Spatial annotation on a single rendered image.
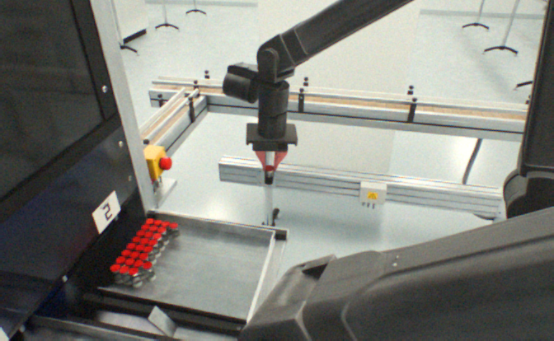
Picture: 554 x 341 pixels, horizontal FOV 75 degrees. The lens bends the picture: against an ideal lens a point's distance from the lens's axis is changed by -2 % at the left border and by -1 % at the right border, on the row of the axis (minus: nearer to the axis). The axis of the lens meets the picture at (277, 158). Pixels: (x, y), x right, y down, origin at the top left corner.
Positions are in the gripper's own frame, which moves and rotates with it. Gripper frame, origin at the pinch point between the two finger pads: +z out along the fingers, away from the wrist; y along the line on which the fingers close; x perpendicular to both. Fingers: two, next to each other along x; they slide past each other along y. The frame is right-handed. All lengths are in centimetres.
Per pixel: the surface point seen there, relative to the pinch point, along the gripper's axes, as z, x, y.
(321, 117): 31, -74, -26
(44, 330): 26, 22, 46
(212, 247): 26.3, 0.5, 13.5
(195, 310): 22.2, 20.4, 15.0
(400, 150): 121, -177, -120
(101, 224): 14.9, 3.2, 37.8
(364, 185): 62, -64, -50
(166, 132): 27, -53, 35
